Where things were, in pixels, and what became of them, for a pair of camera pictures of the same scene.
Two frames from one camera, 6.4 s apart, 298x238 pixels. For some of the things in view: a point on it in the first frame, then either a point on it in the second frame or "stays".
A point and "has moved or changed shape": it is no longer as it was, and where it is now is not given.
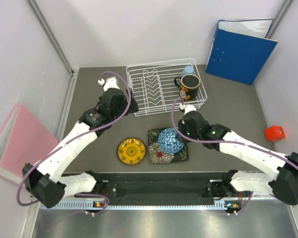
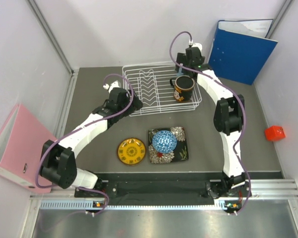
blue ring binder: (240, 49) stays
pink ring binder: (22, 140) stays
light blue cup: (187, 70) has moved or changed shape
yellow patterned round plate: (131, 151) stays
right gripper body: (185, 130) -> (181, 60)
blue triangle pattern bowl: (168, 141) has moved or changed shape
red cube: (274, 133) stays
